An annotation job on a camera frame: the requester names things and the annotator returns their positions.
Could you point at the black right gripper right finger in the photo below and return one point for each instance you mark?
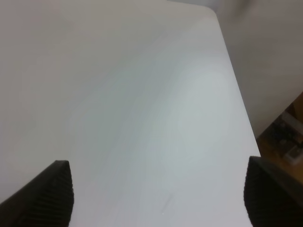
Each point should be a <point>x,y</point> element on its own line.
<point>272,197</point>

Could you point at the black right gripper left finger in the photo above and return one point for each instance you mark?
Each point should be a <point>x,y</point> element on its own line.
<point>46,201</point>

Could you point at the dark clutter on floor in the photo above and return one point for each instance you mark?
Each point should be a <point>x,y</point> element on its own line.
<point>288,137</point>

